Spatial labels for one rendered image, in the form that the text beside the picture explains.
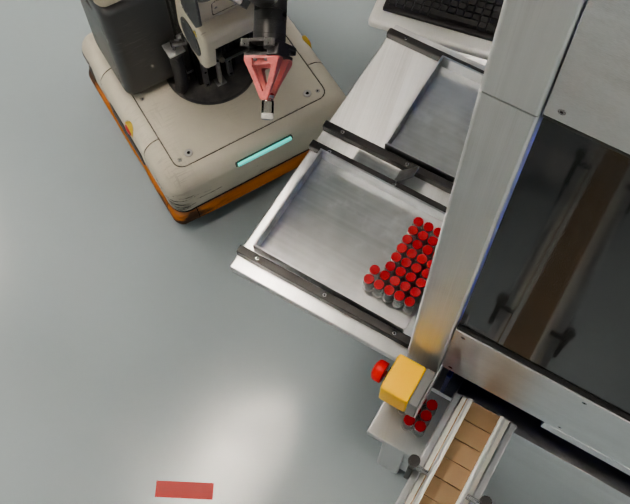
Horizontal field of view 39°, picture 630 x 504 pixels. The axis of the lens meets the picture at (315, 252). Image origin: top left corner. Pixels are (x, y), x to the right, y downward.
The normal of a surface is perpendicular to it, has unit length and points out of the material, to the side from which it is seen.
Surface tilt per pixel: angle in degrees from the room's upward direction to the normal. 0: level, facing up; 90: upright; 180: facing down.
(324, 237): 0
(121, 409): 0
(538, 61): 90
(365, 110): 0
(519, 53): 90
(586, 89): 90
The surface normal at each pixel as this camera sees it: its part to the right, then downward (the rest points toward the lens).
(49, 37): -0.01, -0.41
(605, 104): -0.51, 0.79
